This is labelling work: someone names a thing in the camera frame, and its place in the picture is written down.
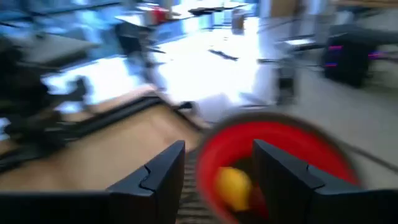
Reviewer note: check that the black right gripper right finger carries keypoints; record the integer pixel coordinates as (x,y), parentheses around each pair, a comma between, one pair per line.
(311,205)

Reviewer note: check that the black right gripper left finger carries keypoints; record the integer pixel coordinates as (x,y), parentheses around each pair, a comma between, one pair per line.
(124,208)

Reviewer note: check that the dark red plastic plum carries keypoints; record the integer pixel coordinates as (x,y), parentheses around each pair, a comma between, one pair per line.
(258,202)

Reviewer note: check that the red collapsible colander bowl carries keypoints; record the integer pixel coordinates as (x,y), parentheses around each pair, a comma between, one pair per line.
(280,133)

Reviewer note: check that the yellow plastic lemon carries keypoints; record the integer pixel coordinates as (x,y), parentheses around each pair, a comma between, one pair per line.
(233,186)

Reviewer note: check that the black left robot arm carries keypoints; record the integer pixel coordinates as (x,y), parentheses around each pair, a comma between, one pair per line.
(25,93)

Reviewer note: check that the black perforated metal shelf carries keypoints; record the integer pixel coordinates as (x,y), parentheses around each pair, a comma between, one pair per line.
(189,199)

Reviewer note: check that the black computer tower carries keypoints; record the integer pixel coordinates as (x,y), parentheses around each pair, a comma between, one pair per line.
(348,68)

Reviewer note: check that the grey desk top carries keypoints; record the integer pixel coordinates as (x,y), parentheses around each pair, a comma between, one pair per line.
(56,49)

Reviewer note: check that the black aluminium table frame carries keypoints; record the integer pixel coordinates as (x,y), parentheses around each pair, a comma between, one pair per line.
(124,113)

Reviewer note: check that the grey metal table frame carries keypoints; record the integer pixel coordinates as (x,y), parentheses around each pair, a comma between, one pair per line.
(284,87)

